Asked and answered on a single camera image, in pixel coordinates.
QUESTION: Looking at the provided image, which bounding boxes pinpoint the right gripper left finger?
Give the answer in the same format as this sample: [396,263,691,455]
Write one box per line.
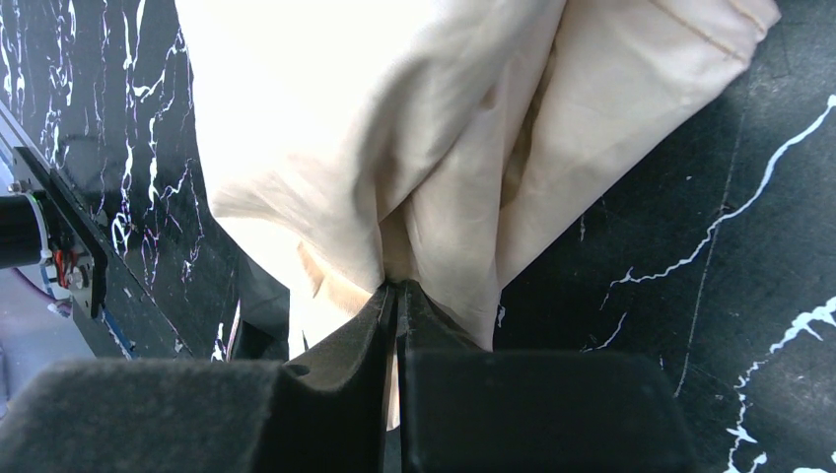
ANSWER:
[1,285,397,472]

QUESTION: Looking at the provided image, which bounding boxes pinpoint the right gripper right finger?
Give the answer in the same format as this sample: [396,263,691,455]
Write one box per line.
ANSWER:
[396,281,699,472]

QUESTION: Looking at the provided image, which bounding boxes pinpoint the beige folding umbrella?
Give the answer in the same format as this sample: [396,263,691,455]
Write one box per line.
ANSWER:
[173,0,783,433]

